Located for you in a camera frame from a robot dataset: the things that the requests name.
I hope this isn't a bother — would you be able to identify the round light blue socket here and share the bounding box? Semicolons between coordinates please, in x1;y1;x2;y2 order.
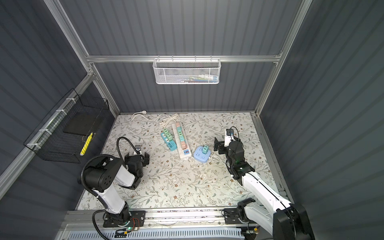
194;146;212;163

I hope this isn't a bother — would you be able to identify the teal blue power strip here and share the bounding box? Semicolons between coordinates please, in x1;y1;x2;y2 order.
161;132;177;152

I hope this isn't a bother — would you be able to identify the long white power strip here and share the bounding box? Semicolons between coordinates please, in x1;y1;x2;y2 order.
172;122;192;161

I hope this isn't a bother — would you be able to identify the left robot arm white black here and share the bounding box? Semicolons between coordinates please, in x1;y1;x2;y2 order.
80;153;150;215

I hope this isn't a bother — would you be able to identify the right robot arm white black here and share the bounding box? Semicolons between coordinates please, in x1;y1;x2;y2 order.
214;137;315;240

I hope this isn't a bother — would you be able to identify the floral table mat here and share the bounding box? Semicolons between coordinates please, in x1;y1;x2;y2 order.
103;113;276;209

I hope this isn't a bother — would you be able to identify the yellow ruler strip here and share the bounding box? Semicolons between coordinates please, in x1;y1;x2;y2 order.
80;132;94;156

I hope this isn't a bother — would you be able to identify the black foam pad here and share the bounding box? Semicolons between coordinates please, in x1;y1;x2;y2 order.
63;113;103;136

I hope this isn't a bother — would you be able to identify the white vent grille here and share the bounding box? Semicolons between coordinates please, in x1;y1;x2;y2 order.
67;227;245;240

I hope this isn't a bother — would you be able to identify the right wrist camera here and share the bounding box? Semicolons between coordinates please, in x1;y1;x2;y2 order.
224;128;235;148

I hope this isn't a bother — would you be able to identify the black corrugated cable hose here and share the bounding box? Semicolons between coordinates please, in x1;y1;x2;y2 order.
79;136;142;240

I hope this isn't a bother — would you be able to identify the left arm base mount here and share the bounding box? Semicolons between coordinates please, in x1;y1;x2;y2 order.
103;211;147;228

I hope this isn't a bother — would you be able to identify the coiled white power cable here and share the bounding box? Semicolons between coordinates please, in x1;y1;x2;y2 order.
130;110;181;128

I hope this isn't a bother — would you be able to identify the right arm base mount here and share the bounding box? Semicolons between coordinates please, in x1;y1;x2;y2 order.
221;198;256;225

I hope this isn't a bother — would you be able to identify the aluminium rail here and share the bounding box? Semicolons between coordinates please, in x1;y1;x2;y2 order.
59;205;304;229

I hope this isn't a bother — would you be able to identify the black wire mesh basket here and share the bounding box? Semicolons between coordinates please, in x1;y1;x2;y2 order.
24;91;110;164

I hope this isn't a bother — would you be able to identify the white wire mesh basket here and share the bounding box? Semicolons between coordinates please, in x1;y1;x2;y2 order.
153;58;222;85

